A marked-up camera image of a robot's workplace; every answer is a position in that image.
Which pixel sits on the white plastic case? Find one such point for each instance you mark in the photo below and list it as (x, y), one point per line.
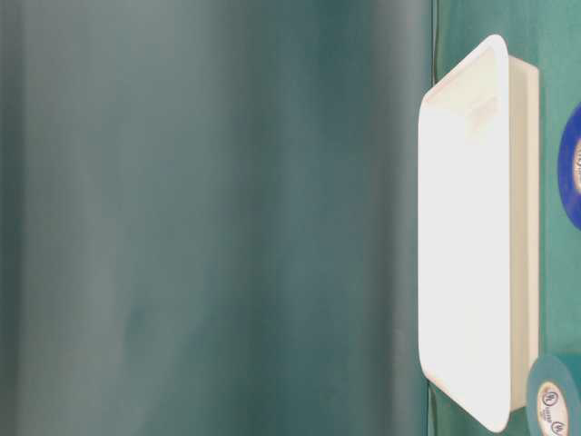
(478, 230)

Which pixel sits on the blue tape roll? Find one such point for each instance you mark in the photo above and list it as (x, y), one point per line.
(568, 168)

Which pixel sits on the teal tape roll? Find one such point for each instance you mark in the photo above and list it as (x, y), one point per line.
(553, 395)

